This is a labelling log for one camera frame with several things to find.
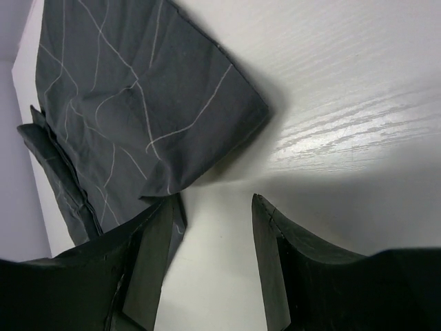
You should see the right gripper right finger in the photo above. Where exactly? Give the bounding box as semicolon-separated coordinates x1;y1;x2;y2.
252;194;440;330

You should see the dark plaid cloth napkin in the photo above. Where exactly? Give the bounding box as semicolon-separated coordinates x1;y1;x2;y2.
18;1;269;245

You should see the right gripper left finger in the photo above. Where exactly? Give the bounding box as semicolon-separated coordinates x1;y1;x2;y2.
1;197;175;330

